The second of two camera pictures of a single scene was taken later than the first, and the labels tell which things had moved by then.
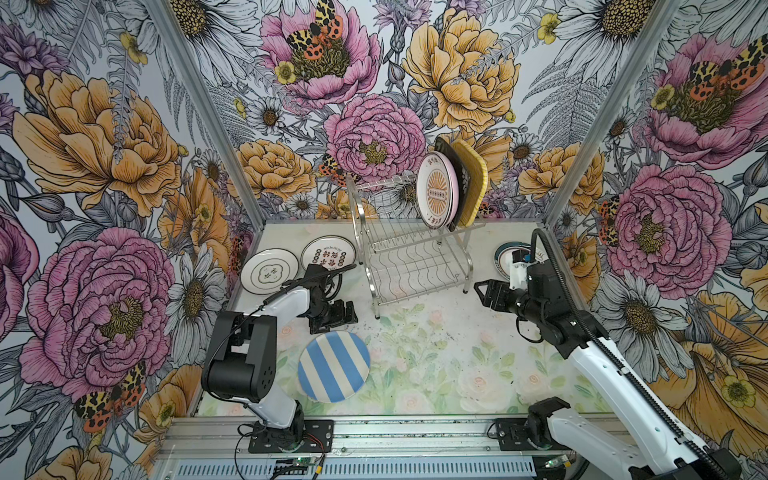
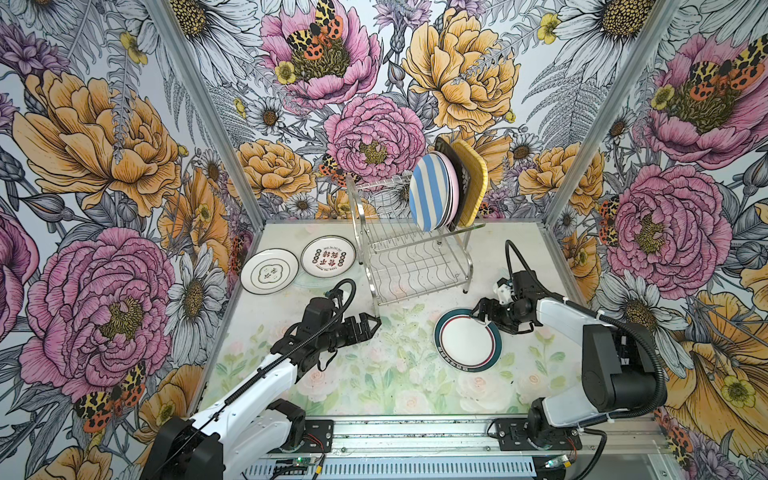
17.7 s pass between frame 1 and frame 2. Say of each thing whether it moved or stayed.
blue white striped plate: moved
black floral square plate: stayed
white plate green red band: moved
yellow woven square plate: stayed
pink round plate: stayed
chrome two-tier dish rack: stayed
